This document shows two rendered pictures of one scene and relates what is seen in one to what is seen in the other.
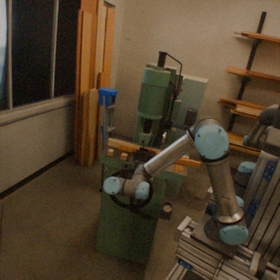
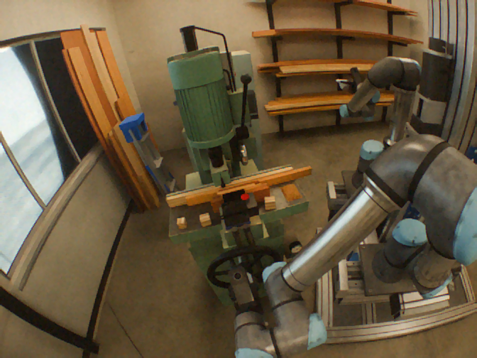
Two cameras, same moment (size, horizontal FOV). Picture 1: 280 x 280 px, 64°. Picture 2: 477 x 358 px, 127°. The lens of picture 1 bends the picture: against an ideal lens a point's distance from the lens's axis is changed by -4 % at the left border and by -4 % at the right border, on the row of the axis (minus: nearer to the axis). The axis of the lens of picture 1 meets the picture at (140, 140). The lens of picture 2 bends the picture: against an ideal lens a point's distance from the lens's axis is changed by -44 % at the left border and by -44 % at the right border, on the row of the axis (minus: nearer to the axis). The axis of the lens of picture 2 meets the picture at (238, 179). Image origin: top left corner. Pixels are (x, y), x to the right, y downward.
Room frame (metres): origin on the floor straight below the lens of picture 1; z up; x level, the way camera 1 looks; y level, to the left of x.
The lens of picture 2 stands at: (0.81, 0.06, 1.54)
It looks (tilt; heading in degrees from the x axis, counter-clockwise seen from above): 37 degrees down; 348
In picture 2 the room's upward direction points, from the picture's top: 11 degrees counter-clockwise
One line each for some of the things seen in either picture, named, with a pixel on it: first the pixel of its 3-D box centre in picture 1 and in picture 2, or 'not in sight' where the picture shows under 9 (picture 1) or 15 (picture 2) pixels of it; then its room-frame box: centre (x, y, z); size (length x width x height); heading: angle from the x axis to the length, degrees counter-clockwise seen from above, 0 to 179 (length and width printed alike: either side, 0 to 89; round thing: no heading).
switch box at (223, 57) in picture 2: (178, 84); (226, 67); (1.84, -0.21, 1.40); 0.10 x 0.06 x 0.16; 173
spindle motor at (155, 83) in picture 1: (153, 93); (202, 99); (1.54, -0.03, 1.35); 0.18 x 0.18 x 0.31
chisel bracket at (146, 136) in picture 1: (145, 137); (220, 170); (1.56, -0.04, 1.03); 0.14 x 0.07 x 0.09; 173
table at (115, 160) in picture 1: (143, 165); (238, 214); (1.43, -0.05, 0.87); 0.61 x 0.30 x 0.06; 83
